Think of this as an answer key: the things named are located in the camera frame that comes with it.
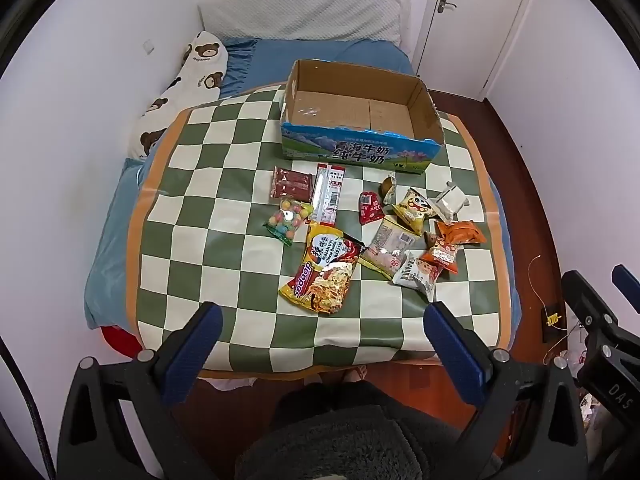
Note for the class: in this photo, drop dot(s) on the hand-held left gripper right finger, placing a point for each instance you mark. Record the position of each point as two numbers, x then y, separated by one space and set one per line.
455 350

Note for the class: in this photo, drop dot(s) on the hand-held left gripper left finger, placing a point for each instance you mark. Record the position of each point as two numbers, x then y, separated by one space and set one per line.
192 350

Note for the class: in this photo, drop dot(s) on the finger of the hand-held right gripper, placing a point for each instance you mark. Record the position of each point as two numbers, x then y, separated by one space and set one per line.
585 300
627 285

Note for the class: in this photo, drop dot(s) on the white wafer packet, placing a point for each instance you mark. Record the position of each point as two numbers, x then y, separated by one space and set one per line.
417 275

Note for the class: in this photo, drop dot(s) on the small orange white packet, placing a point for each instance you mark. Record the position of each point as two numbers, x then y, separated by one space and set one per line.
441 254

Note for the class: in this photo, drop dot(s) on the orange snack packet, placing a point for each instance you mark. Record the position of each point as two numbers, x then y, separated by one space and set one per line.
462 232

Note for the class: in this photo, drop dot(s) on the translucent white snack packet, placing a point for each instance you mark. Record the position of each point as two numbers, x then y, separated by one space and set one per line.
390 247

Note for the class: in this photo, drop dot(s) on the yellow panda snack packet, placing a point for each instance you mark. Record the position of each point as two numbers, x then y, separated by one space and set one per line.
415 208

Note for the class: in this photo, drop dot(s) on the yellow instant noodle packet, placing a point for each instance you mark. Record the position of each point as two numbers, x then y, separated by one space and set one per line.
322 270

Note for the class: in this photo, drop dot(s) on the colourful candy bag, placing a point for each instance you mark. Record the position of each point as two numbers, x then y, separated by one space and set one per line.
287 220

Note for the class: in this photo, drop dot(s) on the small red snack packet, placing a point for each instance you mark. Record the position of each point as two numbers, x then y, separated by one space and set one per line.
370 207

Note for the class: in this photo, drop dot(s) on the small brown yellow packet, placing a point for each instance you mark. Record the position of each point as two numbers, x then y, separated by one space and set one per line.
389 187

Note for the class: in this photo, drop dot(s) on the dark red snack packet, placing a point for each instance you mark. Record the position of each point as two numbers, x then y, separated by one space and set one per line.
291 185

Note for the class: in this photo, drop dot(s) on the long white red packet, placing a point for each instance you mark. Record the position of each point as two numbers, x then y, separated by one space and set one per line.
328 192

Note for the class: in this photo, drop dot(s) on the cardboard box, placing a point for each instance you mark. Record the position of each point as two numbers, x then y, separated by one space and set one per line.
350 110

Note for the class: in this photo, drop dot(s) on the yellow tag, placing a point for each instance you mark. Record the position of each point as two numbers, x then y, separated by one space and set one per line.
554 319

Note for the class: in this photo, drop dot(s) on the red cloth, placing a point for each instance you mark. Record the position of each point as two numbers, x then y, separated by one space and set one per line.
120 342

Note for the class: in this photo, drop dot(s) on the green white checkered mat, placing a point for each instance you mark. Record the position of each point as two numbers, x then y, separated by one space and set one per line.
210 260

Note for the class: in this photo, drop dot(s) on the dark fuzzy clothing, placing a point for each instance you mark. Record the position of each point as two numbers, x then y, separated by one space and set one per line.
340 435

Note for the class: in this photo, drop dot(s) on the white bear print pillow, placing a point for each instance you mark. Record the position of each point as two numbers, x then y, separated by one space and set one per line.
195 75

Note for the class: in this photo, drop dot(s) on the white door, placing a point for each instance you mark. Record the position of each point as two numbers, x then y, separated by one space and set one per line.
475 25

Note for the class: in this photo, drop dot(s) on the blue bed sheet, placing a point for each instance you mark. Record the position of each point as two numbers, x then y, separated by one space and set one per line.
310 50

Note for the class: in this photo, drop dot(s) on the grey pillow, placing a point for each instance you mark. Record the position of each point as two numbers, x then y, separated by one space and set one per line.
300 17

